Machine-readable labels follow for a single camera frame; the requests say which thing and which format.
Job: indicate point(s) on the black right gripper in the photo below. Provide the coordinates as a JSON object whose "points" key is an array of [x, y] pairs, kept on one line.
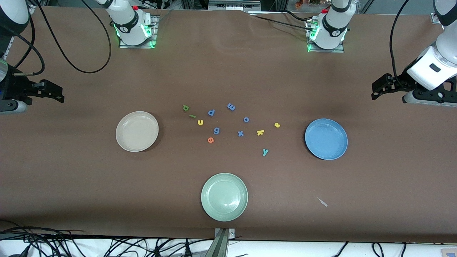
{"points": [[14, 86]]}

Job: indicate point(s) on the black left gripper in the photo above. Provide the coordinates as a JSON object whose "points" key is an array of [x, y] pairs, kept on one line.
{"points": [[399, 81]]}

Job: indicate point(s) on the green foam letter p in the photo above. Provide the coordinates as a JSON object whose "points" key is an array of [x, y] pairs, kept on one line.
{"points": [[185, 107]]}

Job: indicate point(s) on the teal foam letter y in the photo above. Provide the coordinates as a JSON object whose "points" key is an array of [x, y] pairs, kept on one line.
{"points": [[265, 152]]}

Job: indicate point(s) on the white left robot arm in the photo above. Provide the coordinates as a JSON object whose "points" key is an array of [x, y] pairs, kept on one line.
{"points": [[334, 28]]}

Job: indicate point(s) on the blue plate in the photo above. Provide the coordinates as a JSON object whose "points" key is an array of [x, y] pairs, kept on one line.
{"points": [[326, 139]]}

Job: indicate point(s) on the beige brown plate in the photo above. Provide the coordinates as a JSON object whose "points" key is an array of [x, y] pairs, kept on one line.
{"points": [[137, 131]]}

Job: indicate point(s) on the white tape scrap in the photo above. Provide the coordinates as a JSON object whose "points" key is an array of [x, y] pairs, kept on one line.
{"points": [[322, 202]]}

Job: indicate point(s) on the blue foam letter m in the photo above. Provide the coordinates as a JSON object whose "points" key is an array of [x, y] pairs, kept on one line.
{"points": [[231, 106]]}

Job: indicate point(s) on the brown table cover sheet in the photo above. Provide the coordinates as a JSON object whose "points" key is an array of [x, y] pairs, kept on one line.
{"points": [[228, 71]]}

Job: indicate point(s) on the blue foam letter p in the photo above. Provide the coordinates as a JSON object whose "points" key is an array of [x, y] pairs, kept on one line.
{"points": [[211, 112]]}

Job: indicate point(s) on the blue foam letter g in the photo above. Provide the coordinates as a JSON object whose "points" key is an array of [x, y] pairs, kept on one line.
{"points": [[216, 133]]}

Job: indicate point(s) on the tan cardboard piece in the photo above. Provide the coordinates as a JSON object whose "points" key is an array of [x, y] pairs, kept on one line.
{"points": [[449, 252]]}

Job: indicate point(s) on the pale green plate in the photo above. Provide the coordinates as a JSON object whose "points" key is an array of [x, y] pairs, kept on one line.
{"points": [[224, 197]]}

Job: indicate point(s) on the aluminium background frame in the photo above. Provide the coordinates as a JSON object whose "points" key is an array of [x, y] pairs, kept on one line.
{"points": [[232, 5]]}

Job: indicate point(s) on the aluminium extrusion post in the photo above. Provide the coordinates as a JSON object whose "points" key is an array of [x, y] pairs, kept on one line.
{"points": [[222, 242]]}

